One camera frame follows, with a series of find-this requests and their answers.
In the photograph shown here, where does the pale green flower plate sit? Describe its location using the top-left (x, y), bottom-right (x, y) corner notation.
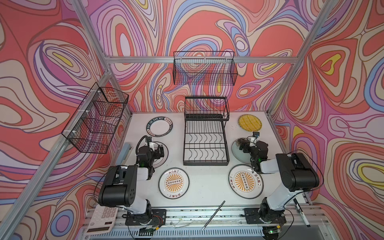
top-left (232, 138), bottom-right (251, 165)

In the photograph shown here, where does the yellow striped plate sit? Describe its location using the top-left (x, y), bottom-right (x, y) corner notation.
top-left (238, 114), bottom-right (263, 132)

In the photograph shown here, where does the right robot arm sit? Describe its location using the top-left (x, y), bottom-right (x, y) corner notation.
top-left (241, 141), bottom-right (320, 223)

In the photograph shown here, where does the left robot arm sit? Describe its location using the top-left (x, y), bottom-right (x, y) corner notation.
top-left (98, 145), bottom-right (164, 219)

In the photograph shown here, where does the white plate under left gripper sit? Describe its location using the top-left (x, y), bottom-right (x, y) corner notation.
top-left (153, 142), bottom-right (169, 169)

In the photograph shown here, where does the light blue sponge block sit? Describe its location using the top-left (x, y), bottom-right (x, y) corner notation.
top-left (119, 143), bottom-right (133, 165)

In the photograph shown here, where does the black rimmed lettered plate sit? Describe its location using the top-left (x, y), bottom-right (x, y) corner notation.
top-left (146, 116), bottom-right (174, 138)

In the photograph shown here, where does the right orange sunburst plate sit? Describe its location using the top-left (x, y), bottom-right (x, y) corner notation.
top-left (229, 165), bottom-right (264, 200)

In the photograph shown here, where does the orange sunburst plate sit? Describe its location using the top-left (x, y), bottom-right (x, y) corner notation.
top-left (229, 165), bottom-right (264, 200)
top-left (159, 168), bottom-right (190, 200)

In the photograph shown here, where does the left orange sunburst plate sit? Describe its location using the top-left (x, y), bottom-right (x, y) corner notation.
top-left (159, 168), bottom-right (190, 200)

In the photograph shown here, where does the black marker pen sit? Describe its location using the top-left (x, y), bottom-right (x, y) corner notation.
top-left (293, 198), bottom-right (311, 228)

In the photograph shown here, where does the white calculator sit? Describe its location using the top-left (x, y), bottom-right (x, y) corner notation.
top-left (85, 205), bottom-right (118, 235)

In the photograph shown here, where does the metal rod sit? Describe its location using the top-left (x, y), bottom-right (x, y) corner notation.
top-left (201, 200), bottom-right (226, 231)

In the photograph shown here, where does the black wire dish rack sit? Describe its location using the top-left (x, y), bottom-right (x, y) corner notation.
top-left (183, 96), bottom-right (230, 166)

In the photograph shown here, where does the left wall wire basket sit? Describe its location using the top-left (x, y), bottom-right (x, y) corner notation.
top-left (62, 83), bottom-right (129, 154)

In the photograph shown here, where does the wall wire basket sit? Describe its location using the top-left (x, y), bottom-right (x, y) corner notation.
top-left (173, 50), bottom-right (238, 86)
top-left (62, 83), bottom-right (129, 154)

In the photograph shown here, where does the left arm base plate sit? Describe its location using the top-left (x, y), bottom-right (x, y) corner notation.
top-left (122, 209), bottom-right (167, 227)

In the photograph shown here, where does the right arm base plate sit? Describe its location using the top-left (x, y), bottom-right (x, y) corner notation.
top-left (244, 208), bottom-right (287, 225)

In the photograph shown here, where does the back wall wire basket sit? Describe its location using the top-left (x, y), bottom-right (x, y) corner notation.
top-left (173, 50), bottom-right (238, 86)

